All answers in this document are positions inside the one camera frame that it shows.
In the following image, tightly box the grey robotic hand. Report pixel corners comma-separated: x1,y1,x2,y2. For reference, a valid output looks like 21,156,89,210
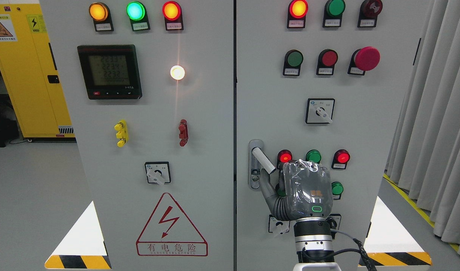
259,160,333,221

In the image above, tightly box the silver door handle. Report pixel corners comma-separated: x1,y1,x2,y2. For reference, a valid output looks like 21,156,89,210
248,139,276,190

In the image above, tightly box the red indicator light left door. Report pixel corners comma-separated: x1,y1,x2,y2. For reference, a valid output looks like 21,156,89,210
162,1,184,31

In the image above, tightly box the green indicator light left door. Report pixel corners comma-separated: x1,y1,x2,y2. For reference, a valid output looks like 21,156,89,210
126,1,151,32

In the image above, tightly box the orange indicator light left door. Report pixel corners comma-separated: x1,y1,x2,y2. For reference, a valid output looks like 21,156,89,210
89,2,114,32

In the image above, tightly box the green push button lower left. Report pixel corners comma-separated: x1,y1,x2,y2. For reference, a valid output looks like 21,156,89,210
275,183,286,197

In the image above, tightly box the green push button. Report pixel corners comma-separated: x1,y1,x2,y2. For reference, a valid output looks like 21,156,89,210
275,183,286,197
332,181,344,200
283,49,303,76

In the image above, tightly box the green push button lower right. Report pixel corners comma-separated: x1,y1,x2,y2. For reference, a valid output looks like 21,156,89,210
332,181,344,200

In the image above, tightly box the green indicator middle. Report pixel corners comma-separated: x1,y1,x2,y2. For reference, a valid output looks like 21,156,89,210
305,149,322,164

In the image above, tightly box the red lit indicator middle left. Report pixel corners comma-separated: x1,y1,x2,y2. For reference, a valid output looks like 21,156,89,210
277,149,292,170

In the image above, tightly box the red lit indicator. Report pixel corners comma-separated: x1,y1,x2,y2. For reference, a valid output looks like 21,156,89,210
277,149,292,170
331,149,350,170

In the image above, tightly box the red lit indicator middle right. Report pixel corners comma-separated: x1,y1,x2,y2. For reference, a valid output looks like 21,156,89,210
331,149,350,170

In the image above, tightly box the grey curtain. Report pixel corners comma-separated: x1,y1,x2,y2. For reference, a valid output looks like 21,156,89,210
387,0,460,254

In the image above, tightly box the green push button upper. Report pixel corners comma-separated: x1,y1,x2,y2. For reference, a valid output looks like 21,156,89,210
283,49,303,76

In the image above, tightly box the red push button upper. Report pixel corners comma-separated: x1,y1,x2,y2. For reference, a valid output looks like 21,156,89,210
316,49,338,76

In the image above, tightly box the red terminal connector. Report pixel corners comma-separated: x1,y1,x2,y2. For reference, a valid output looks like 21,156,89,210
178,119,189,146

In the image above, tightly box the red electric danger sign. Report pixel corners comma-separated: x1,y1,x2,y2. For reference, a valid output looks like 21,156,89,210
136,192,208,257

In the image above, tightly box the red emergency stop button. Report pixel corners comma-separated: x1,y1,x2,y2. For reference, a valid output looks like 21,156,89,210
347,46,381,76

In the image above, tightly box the white glowing indicator light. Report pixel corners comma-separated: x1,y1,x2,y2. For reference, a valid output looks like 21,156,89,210
170,65,186,81

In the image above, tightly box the red indicator light top right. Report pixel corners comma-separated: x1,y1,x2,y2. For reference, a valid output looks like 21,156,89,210
286,0,309,29

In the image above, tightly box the green indicator light top right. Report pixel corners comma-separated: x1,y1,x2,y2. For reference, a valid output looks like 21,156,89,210
322,0,346,28

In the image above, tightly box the dark red buzzer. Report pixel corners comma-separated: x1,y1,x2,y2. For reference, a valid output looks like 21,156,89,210
357,0,383,28

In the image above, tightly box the yellow terminal connector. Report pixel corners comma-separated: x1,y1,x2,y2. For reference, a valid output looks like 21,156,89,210
114,119,129,148

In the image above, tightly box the digital power meter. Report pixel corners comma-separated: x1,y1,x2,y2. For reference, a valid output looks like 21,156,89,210
77,44,142,100

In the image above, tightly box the yellow safety cabinet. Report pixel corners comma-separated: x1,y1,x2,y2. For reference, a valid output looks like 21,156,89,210
0,1,75,139

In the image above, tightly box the black key selector switch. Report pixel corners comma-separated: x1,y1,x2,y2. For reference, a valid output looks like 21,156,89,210
326,214,342,230

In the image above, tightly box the white rotary switch bottom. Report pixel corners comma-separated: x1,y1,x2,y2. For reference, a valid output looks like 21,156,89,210
268,215,290,238

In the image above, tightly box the black cable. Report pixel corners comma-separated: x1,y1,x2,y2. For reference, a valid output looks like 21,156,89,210
300,228,377,271

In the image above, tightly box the right door upper rotary switch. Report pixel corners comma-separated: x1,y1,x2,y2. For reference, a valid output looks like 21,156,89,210
305,98,335,124

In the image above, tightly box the door rotary switch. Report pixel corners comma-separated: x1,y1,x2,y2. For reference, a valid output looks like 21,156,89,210
144,161,171,185
305,98,335,124

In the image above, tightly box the left door rotary switch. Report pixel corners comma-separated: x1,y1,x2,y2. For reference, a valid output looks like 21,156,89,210
144,161,171,185

